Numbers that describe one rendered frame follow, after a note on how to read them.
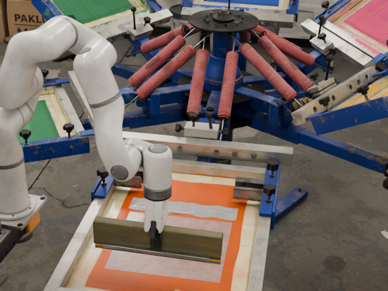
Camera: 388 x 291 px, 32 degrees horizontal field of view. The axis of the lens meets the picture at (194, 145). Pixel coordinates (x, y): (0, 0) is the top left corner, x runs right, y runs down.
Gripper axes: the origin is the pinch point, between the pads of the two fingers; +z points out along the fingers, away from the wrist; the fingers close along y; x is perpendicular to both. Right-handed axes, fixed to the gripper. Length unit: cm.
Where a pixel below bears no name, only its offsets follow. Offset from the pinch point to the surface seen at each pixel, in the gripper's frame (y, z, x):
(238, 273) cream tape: -7.5, 14.5, 22.4
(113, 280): 2.0, 14.8, -12.4
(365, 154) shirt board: -93, 17, 63
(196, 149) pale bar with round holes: -67, 8, 0
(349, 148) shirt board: -96, 17, 57
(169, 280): -1.0, 14.7, 3.2
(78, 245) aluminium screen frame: -7.5, 11.4, -25.8
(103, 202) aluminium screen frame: -31.2, 11.6, -24.9
